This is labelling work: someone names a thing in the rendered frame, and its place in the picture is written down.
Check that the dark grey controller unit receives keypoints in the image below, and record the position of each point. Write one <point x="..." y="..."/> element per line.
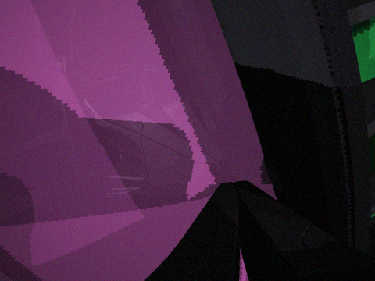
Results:
<point x="307" y="68"/>

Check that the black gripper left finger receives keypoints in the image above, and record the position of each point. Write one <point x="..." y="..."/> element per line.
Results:
<point x="210" y="249"/>

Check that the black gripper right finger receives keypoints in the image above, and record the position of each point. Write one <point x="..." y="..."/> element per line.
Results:
<point x="279" y="245"/>

